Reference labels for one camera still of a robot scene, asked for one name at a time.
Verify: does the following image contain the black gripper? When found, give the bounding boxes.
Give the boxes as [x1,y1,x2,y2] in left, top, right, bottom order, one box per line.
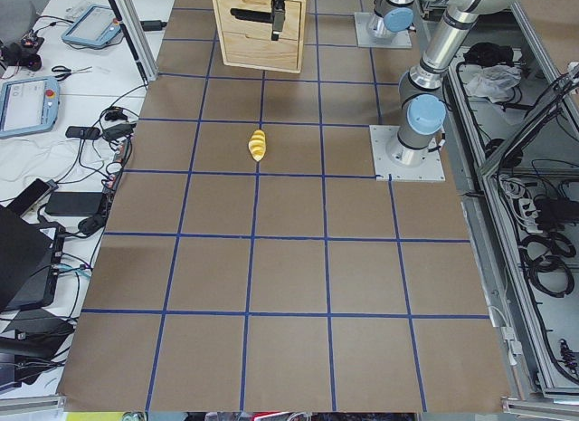
[271,0,285,41]

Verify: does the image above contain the wooden drawer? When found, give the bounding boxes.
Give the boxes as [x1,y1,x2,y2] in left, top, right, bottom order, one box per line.
[215,0,301,41]
[223,32,299,71]

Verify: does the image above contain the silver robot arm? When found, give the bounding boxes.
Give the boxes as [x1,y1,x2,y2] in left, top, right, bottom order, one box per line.
[397,0,517,151]
[271,0,413,47]

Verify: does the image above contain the wooden two-drawer cabinet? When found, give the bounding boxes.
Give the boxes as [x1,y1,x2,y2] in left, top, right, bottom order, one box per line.
[212,0,308,73]

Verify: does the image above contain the yellow toy croissant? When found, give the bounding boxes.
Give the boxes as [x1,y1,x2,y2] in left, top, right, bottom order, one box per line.
[248,129,267,162]

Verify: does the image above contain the upper blue teach pendant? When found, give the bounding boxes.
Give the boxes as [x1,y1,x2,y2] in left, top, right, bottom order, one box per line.
[61,5,121,50]

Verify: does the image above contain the blue teach pendant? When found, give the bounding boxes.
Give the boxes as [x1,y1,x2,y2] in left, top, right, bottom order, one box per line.
[61,5,121,50]
[1,76,60,139]

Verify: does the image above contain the crumpled white cloth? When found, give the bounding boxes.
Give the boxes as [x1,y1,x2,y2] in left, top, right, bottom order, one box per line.
[465,64,522,102]

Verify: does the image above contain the black remote device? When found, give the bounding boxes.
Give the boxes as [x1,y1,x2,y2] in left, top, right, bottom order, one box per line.
[65,126,101,140]

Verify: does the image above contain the brown gridded table mat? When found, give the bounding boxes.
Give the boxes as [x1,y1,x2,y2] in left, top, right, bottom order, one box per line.
[59,0,510,413]

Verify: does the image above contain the lower blue teach pendant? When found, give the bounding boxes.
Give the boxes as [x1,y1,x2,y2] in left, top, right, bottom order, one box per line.
[1,76,60,139]

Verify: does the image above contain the black power brick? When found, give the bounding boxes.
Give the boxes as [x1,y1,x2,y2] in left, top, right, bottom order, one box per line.
[45,192,103,216]

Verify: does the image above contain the black smartphone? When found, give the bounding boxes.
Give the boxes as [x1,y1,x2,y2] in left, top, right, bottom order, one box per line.
[6,178,52,216]

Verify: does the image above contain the white power strip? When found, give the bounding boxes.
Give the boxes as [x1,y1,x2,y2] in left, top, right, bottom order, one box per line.
[501,177,542,234]

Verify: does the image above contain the black laptop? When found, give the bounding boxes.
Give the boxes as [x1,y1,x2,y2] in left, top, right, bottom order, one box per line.
[1,207,64,312]

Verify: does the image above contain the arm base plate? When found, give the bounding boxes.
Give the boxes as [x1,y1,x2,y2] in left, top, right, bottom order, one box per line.
[355,9,413,49]
[369,125,445,183]

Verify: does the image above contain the black handled scissors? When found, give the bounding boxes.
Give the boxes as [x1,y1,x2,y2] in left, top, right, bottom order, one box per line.
[51,65,92,81]

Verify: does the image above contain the coiled black cable bundle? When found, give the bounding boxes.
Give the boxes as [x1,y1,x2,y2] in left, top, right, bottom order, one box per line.
[519,233,575,300]

